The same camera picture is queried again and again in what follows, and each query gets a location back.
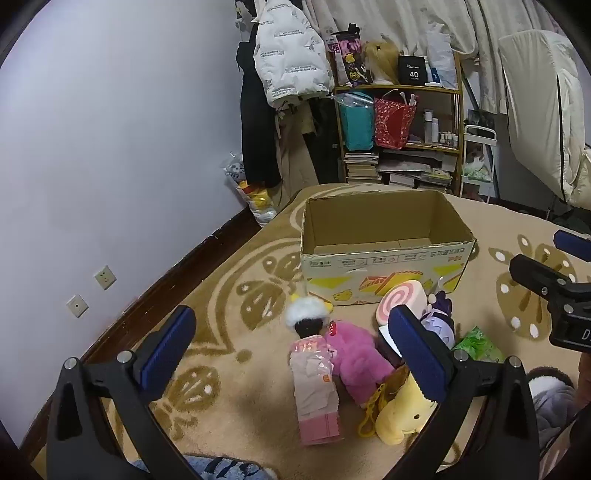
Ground beige hanging trousers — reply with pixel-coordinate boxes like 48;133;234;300
274;99;319;208

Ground white puffer jacket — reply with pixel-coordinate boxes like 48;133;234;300
254;0;335;109

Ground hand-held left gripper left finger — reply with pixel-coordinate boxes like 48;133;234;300
46;305;204;480

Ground yellow plush toy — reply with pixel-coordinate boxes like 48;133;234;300
360;364;439;446

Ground pink swirl roll plush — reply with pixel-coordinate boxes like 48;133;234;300
375;281;430;326

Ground brown fuzzy slipper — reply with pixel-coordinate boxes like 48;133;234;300
526;367;575;402

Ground blue patterned cloth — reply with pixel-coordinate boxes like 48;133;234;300
124;455;278;480

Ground black hanging garment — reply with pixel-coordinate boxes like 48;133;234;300
307;95;345;185

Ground pile of magazines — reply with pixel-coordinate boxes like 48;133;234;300
376;150;455;192

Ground white bottles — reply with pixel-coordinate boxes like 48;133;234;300
422;110;439;144

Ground clear plastic bag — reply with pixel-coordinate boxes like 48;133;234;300
224;152;278;227

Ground white plastic bag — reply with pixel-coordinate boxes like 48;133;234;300
425;30;459;88

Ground teal bag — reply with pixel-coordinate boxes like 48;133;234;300
338;92;376;152

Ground white curtain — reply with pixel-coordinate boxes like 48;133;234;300
305;0;513;114

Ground pink plush bear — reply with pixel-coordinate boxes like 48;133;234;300
323;320;397;407

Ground red patterned gift bag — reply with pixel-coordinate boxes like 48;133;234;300
374;90;416;149

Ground beige patterned rug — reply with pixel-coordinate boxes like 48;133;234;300
28;184;591;480

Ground wooden shelf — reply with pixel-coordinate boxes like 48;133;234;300
332;51;465;195

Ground white trolley cart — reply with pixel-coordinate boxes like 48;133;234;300
462;124;498;201

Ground green packet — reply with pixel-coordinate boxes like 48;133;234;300
451;325;506;365

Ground blonde wig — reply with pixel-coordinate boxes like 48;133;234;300
362;41;400;85

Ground black hanging coat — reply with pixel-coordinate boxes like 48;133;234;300
236;41;282;185

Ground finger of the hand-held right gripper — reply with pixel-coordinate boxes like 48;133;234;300
553;229;591;262
509;254;591;303

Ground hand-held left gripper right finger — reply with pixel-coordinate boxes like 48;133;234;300
387;305;541;480

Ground stack of books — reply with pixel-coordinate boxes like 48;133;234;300
344;151;379;183

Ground small black white box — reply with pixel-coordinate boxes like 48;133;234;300
376;323;407;367

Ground pink black printed bag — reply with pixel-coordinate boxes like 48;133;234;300
327;25;374;88

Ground purple plush doll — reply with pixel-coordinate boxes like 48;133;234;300
418;290;457;349

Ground cardboard box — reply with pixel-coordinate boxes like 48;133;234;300
300;188;478;306

